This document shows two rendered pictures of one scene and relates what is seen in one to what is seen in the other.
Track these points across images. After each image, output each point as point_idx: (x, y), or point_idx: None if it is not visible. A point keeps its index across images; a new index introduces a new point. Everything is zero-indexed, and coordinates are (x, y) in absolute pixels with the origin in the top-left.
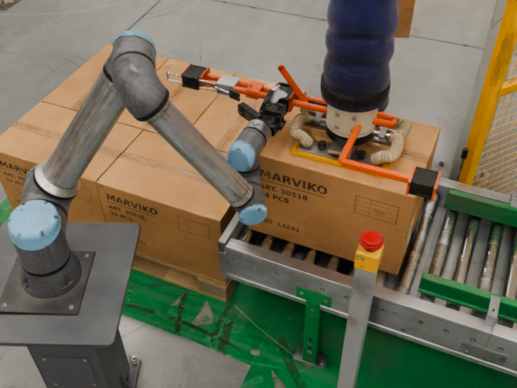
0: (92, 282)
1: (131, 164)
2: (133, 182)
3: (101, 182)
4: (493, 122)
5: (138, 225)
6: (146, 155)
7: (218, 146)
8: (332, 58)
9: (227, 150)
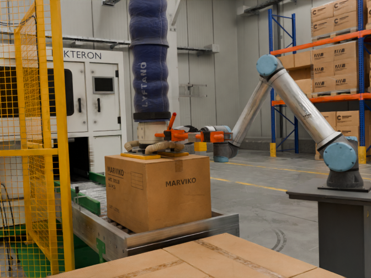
0: (321, 185)
1: (274, 270)
2: (279, 259)
3: (311, 265)
4: (56, 174)
5: (286, 191)
6: (255, 272)
7: (180, 262)
8: (167, 94)
9: (176, 258)
